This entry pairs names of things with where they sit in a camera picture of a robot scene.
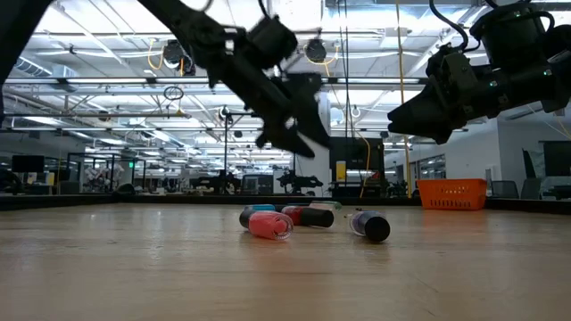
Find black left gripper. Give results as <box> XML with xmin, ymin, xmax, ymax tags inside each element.
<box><xmin>207</xmin><ymin>30</ymin><xmax>334</xmax><ymax>159</ymax></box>

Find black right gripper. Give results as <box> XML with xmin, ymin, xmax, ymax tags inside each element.
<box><xmin>386</xmin><ymin>79</ymin><xmax>508</xmax><ymax>144</ymax></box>

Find red nail polish bottle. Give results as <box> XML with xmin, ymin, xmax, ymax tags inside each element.
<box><xmin>280</xmin><ymin>205</ymin><xmax>335</xmax><ymax>229</ymax></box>

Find coral pink nail polish bottle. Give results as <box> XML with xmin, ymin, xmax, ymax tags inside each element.
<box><xmin>238</xmin><ymin>209</ymin><xmax>294</xmax><ymax>243</ymax></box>

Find lavender nail polish bottle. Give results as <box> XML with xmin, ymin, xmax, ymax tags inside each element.
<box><xmin>349</xmin><ymin>210</ymin><xmax>392</xmax><ymax>244</ymax></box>

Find white building pillar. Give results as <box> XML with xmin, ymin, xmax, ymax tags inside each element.
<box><xmin>292</xmin><ymin>91</ymin><xmax>332</xmax><ymax>198</ymax></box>

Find black cabinet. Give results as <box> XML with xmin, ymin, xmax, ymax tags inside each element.
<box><xmin>328</xmin><ymin>136</ymin><xmax>385</xmax><ymax>198</ymax></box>

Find orange plastic basket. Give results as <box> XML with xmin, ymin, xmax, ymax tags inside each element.
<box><xmin>417</xmin><ymin>178</ymin><xmax>488</xmax><ymax>211</ymax></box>

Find grey office chair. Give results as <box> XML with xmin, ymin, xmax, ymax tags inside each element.
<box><xmin>519</xmin><ymin>177</ymin><xmax>543</xmax><ymax>201</ymax></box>
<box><xmin>490</xmin><ymin>179</ymin><xmax>520</xmax><ymax>201</ymax></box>

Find black computer monitor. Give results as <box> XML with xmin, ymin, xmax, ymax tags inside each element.
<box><xmin>11</xmin><ymin>154</ymin><xmax>46</xmax><ymax>175</ymax></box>

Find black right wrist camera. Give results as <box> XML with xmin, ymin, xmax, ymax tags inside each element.
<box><xmin>426</xmin><ymin>44</ymin><xmax>479</xmax><ymax>97</ymax></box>

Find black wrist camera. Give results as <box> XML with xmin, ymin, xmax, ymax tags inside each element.
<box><xmin>246</xmin><ymin>15</ymin><xmax>299</xmax><ymax>69</ymax></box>
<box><xmin>426</xmin><ymin>44</ymin><xmax>479</xmax><ymax>97</ymax></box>

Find thin curved yellow cable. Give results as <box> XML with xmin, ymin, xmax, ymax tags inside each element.
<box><xmin>358</xmin><ymin>133</ymin><xmax>372</xmax><ymax>200</ymax></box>

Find black metal stand frame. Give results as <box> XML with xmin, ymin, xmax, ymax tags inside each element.
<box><xmin>222</xmin><ymin>106</ymin><xmax>298</xmax><ymax>197</ymax></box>

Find black ceiling cable reel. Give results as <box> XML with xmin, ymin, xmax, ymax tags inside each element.
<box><xmin>162</xmin><ymin>39</ymin><xmax>197</xmax><ymax>77</ymax></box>
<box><xmin>305</xmin><ymin>38</ymin><xmax>327</xmax><ymax>64</ymax></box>

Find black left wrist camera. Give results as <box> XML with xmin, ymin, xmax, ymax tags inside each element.
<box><xmin>246</xmin><ymin>15</ymin><xmax>299</xmax><ymax>69</ymax></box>

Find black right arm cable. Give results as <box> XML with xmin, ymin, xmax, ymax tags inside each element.
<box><xmin>428</xmin><ymin>0</ymin><xmax>470</xmax><ymax>51</ymax></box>

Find black hanging cable loop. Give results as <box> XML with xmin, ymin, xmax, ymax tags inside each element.
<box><xmin>162</xmin><ymin>85</ymin><xmax>185</xmax><ymax>102</ymax></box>

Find large black wall screen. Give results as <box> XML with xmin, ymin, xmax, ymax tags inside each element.
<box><xmin>540</xmin><ymin>140</ymin><xmax>571</xmax><ymax>178</ymax></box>

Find black framed glass enclosure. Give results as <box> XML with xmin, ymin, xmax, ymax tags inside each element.
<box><xmin>66</xmin><ymin>152</ymin><xmax>146</xmax><ymax>195</ymax></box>

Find silver ventilation duct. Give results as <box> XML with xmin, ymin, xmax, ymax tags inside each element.
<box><xmin>12</xmin><ymin>55</ymin><xmax>79</xmax><ymax>79</ymax></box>

